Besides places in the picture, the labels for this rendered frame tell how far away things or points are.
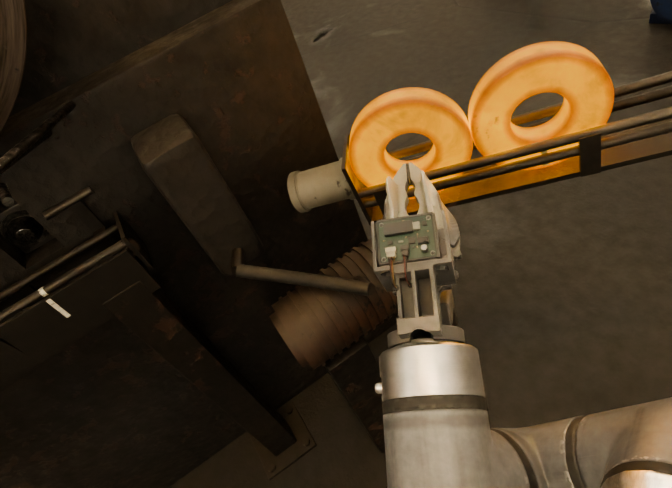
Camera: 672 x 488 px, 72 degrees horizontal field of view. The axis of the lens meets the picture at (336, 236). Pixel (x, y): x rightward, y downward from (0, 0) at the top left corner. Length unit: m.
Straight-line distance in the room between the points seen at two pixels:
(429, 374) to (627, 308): 0.94
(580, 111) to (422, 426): 0.39
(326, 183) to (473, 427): 0.36
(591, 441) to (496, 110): 0.35
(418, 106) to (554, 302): 0.83
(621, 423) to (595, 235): 1.03
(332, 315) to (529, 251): 0.81
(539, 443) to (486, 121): 0.34
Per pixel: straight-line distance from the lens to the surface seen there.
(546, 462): 0.46
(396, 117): 0.56
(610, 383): 1.19
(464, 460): 0.40
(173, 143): 0.62
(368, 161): 0.60
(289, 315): 0.69
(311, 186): 0.63
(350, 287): 0.65
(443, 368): 0.40
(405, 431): 0.40
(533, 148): 0.59
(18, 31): 0.57
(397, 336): 0.42
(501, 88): 0.56
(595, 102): 0.60
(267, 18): 0.73
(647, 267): 1.38
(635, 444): 0.41
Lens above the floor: 1.06
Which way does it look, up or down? 44 degrees down
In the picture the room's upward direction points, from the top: 23 degrees counter-clockwise
